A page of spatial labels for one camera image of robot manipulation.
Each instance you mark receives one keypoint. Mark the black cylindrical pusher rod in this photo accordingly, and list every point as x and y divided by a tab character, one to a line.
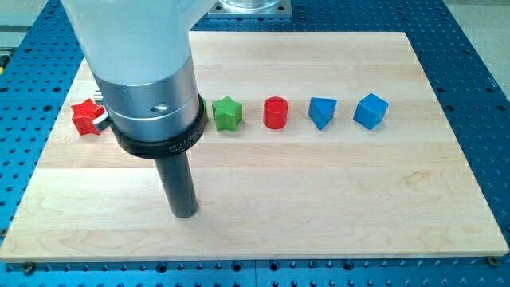
177	182

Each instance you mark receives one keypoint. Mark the black clamp ring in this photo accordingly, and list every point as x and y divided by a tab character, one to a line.
162	149

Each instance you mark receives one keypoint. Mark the green block behind arm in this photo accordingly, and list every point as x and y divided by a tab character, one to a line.
204	104

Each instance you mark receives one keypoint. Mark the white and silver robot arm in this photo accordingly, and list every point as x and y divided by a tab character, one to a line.
140	56

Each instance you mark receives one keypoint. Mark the red star block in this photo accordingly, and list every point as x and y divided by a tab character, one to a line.
83	116

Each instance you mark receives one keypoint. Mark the green star block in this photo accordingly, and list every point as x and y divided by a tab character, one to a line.
227	114

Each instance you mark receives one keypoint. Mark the red cylinder block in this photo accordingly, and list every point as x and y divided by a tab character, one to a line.
275	112

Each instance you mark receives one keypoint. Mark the light wooden board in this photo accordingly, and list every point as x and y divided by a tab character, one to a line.
400	190

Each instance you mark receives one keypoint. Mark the blue triangular prism block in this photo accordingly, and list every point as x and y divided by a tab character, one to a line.
321	111

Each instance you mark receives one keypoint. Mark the blue cube block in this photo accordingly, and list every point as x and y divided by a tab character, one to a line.
370	111

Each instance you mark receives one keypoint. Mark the blue perforated metal table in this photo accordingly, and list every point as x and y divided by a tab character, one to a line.
40	73

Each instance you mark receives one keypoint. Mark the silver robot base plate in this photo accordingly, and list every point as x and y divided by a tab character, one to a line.
251	9

